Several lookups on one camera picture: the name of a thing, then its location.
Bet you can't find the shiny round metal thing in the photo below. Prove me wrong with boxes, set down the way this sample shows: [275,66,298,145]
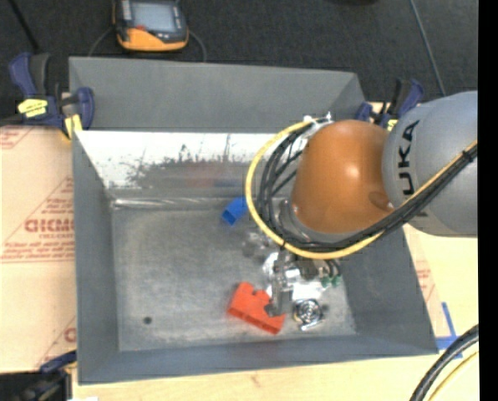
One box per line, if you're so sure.
[292,298,328,332]

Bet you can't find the blue block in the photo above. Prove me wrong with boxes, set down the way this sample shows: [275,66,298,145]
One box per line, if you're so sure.
[221,195,249,226]

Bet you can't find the grey metal bin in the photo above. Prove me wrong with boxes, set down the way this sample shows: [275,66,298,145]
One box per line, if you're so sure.
[68,56,440,384]

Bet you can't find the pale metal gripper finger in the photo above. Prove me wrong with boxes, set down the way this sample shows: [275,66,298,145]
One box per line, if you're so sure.
[270,286,284,317]
[282,286,295,317]

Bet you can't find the orange-red notched block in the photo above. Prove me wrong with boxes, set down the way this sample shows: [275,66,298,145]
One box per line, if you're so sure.
[226,282,287,335]

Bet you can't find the brown cardboard board red print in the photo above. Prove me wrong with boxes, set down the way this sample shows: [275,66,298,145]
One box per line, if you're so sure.
[0,124,79,375]

